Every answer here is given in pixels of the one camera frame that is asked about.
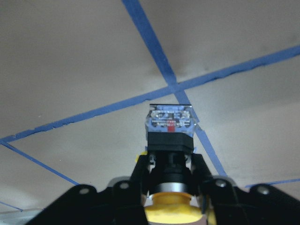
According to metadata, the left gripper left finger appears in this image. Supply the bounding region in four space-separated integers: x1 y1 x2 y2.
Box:
112 155 149 225

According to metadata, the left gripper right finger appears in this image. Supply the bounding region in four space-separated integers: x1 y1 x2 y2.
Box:
191 153 237 225

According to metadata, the yellow push button switch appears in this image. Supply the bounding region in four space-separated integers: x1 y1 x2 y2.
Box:
144 104 208 225

